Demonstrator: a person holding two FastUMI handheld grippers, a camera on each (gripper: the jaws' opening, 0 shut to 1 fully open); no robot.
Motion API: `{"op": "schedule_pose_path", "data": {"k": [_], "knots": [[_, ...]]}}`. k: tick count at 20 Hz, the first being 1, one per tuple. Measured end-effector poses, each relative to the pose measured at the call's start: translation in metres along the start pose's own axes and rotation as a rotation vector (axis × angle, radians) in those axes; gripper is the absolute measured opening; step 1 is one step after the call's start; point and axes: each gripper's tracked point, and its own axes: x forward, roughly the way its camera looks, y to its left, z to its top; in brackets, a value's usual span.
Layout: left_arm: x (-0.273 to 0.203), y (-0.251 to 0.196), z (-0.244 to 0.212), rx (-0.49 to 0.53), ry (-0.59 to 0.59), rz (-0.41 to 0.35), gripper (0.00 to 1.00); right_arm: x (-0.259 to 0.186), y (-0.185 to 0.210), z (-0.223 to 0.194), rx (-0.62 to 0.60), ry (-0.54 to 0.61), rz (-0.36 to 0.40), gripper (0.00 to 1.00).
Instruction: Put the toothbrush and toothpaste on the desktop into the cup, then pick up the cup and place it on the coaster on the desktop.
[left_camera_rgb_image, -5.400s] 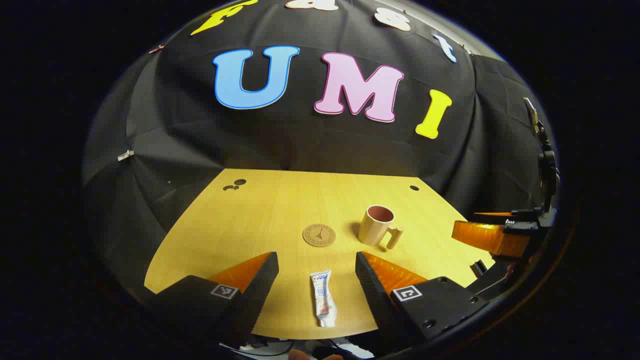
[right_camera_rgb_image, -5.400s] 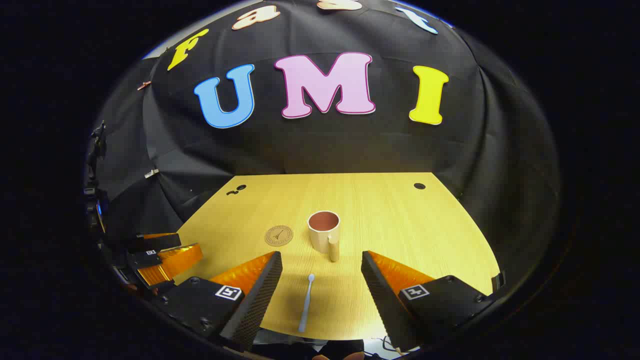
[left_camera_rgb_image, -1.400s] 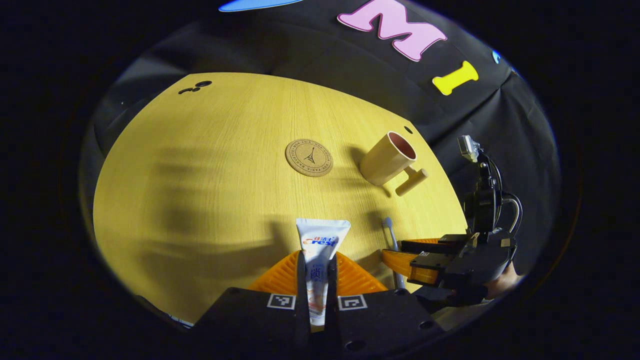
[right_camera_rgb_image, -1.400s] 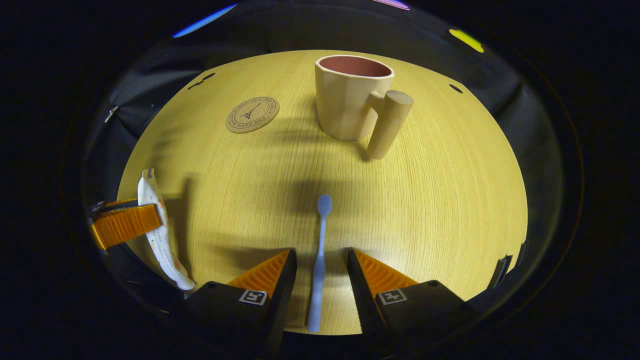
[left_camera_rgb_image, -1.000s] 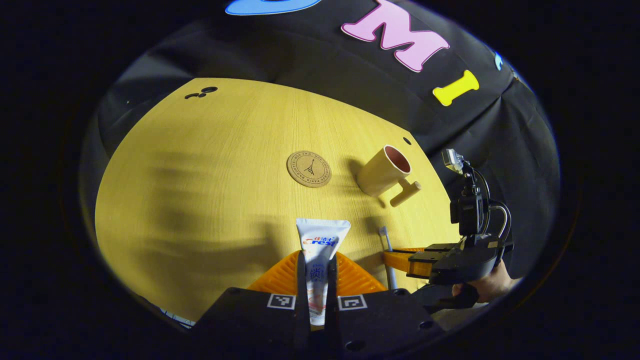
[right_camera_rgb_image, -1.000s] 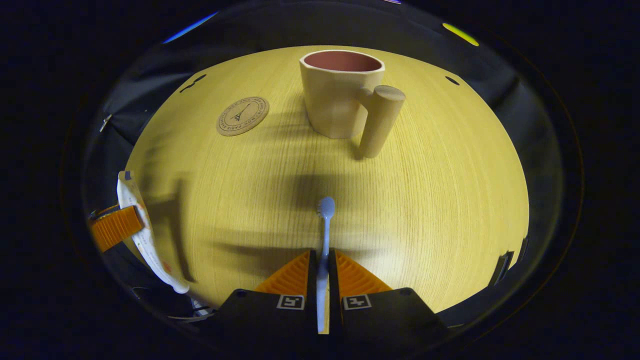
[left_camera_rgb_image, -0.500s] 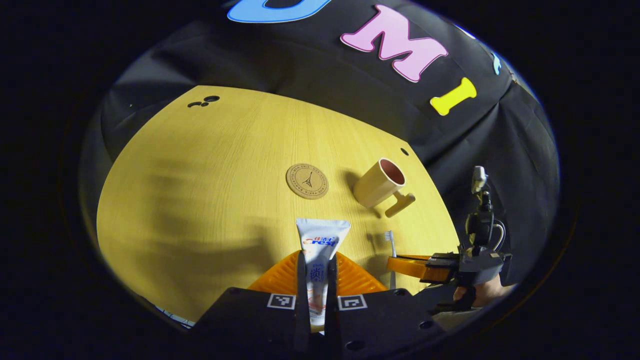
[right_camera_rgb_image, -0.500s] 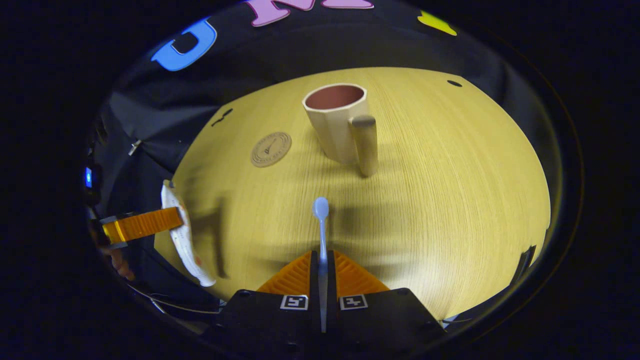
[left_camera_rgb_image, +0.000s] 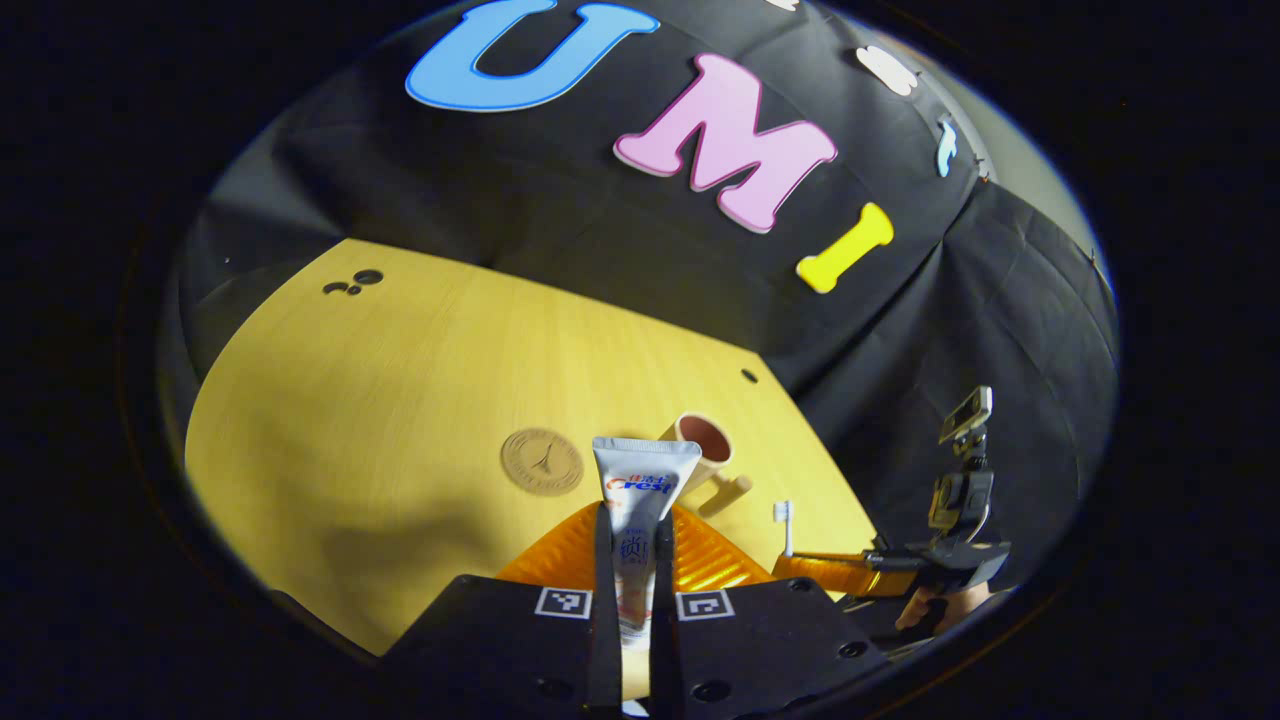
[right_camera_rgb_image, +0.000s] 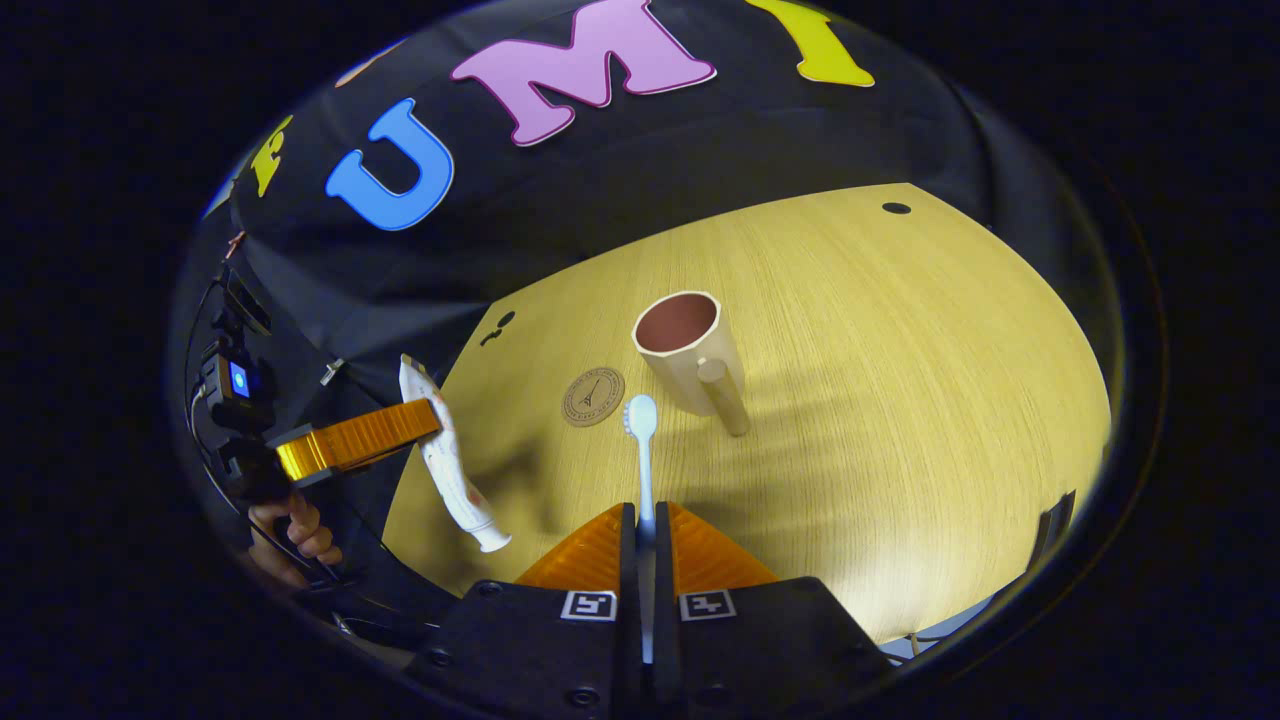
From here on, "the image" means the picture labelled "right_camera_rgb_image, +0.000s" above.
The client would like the wooden desktop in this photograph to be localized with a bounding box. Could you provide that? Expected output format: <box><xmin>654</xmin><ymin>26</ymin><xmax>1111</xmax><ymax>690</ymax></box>
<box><xmin>382</xmin><ymin>182</ymin><xmax>1113</xmax><ymax>646</ymax></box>

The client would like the black rectangular object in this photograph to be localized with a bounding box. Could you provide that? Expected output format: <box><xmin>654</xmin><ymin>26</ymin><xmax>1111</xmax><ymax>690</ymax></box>
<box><xmin>1028</xmin><ymin>490</ymin><xmax>1077</xmax><ymax>573</ymax></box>

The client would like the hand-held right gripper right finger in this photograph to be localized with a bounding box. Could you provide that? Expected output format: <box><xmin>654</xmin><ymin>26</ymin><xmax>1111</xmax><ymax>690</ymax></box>
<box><xmin>654</xmin><ymin>502</ymin><xmax>896</xmax><ymax>720</ymax></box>

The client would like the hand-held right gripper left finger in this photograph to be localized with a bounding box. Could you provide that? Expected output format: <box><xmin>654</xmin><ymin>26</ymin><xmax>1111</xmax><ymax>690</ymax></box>
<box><xmin>405</xmin><ymin>503</ymin><xmax>642</xmax><ymax>720</ymax></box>

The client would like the round brown coaster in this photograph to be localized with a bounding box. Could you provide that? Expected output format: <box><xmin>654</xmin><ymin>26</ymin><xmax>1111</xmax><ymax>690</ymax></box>
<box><xmin>561</xmin><ymin>367</ymin><xmax>626</xmax><ymax>428</ymax></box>

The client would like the white toothpaste tube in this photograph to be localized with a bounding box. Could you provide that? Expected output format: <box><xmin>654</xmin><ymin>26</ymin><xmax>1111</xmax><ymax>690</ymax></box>
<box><xmin>398</xmin><ymin>354</ymin><xmax>512</xmax><ymax>553</ymax></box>

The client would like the white and blue toothbrush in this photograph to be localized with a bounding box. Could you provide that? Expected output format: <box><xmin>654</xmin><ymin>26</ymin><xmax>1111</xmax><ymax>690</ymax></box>
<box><xmin>623</xmin><ymin>394</ymin><xmax>661</xmax><ymax>666</ymax></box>

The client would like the beige cup with handle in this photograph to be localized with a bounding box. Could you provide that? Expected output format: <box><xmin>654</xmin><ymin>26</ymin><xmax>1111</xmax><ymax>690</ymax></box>
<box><xmin>632</xmin><ymin>291</ymin><xmax>751</xmax><ymax>438</ymax></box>

